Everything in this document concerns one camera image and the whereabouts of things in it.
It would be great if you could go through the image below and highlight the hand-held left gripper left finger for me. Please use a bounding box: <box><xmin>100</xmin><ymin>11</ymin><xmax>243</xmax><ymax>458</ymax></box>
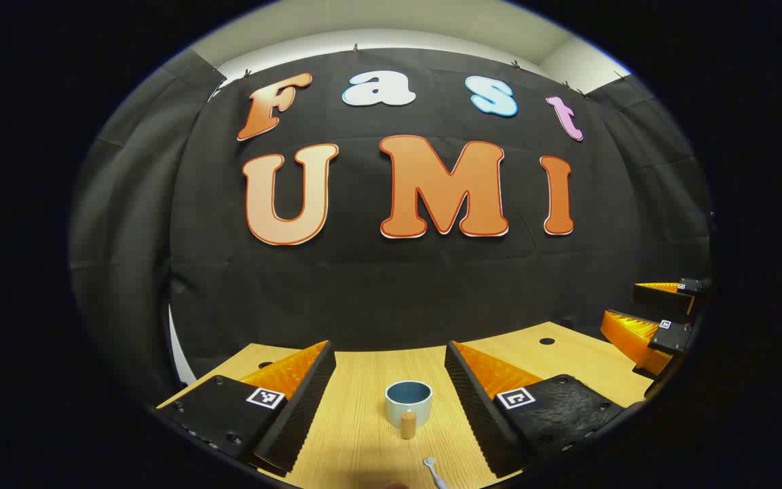
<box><xmin>155</xmin><ymin>340</ymin><xmax>337</xmax><ymax>476</ymax></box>

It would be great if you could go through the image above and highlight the black backdrop cloth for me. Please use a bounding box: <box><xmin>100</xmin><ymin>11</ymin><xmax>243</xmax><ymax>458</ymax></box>
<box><xmin>69</xmin><ymin>48</ymin><xmax>714</xmax><ymax>401</ymax></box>

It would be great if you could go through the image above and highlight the pale blue cup wooden handle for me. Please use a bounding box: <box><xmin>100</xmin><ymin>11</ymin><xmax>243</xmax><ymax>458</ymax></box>
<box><xmin>384</xmin><ymin>380</ymin><xmax>434</xmax><ymax>440</ymax></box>

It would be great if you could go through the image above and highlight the wooden desktop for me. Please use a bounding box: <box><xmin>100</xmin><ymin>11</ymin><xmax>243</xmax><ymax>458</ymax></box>
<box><xmin>157</xmin><ymin>321</ymin><xmax>656</xmax><ymax>489</ymax></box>

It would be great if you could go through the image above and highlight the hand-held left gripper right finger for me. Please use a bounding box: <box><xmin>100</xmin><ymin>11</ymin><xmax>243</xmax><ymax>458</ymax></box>
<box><xmin>444</xmin><ymin>340</ymin><xmax>629</xmax><ymax>478</ymax></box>

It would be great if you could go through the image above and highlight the white toothbrush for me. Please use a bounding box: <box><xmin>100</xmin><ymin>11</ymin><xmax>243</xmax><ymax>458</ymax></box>
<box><xmin>423</xmin><ymin>457</ymin><xmax>449</xmax><ymax>489</ymax></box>

